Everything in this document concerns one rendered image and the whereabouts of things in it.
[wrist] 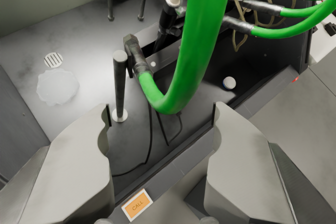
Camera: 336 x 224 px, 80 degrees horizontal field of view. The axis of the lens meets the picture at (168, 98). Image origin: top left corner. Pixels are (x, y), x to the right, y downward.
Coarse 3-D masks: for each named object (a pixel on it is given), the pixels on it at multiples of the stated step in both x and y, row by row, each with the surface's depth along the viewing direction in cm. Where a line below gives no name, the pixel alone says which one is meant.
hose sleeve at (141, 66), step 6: (126, 42) 26; (132, 42) 26; (132, 48) 25; (138, 48) 25; (132, 54) 24; (138, 54) 23; (132, 60) 23; (138, 60) 22; (144, 60) 23; (132, 66) 23; (138, 66) 22; (144, 66) 21; (138, 72) 21; (144, 72) 21; (150, 72) 21; (138, 78) 21
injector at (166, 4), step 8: (168, 8) 32; (160, 16) 36; (168, 16) 34; (176, 16) 35; (160, 24) 37; (168, 24) 36; (160, 32) 39; (168, 32) 37; (176, 32) 36; (160, 40) 42; (160, 48) 45
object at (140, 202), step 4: (140, 196) 37; (144, 196) 38; (128, 200) 37; (136, 200) 37; (140, 200) 37; (144, 200) 37; (148, 200) 38; (128, 204) 37; (132, 204) 37; (136, 204) 37; (140, 204) 37; (144, 204) 37; (128, 208) 36; (132, 208) 37; (136, 208) 37; (140, 208) 37; (128, 212) 36; (132, 212) 36; (136, 212) 37; (132, 216) 36
